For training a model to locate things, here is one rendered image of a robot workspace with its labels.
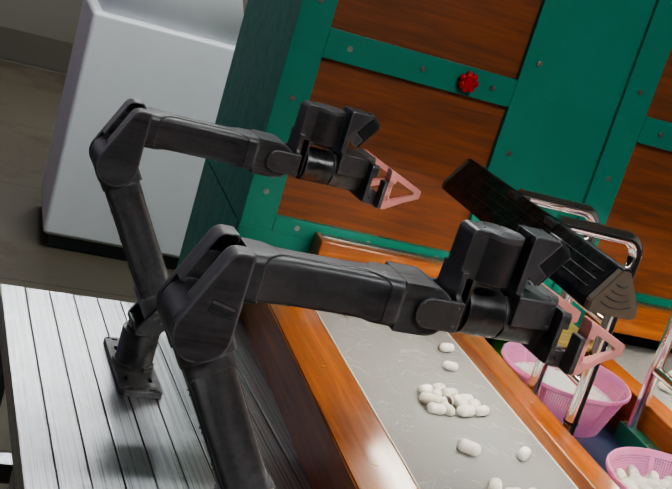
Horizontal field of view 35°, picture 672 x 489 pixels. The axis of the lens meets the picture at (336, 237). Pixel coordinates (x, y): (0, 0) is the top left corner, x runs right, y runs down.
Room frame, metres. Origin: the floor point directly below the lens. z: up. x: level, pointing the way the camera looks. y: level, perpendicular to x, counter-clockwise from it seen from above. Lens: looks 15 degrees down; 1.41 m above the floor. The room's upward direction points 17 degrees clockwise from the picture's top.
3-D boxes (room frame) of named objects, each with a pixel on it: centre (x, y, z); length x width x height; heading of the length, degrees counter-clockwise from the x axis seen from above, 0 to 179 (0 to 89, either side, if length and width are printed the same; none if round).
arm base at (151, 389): (1.62, 0.26, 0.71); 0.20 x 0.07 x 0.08; 24
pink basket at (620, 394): (2.00, -0.52, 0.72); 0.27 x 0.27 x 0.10
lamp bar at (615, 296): (1.74, -0.31, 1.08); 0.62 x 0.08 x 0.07; 19
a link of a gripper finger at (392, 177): (1.73, -0.07, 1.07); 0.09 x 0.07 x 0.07; 114
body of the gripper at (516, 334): (1.18, -0.23, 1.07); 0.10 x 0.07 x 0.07; 24
